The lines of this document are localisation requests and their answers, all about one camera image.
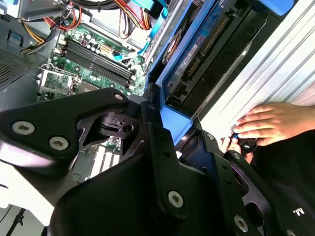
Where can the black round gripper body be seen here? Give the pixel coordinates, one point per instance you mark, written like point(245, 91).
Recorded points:
point(110, 209)

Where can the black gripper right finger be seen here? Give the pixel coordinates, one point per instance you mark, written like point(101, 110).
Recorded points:
point(229, 186)

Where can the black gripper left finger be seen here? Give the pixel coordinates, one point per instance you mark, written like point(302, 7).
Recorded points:
point(49, 118)

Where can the hard disk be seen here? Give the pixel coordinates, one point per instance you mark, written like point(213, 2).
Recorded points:
point(179, 123)

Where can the person's right hand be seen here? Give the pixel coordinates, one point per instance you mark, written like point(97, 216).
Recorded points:
point(225, 143)

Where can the person's left hand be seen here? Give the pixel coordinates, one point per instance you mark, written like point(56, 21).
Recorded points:
point(270, 120)

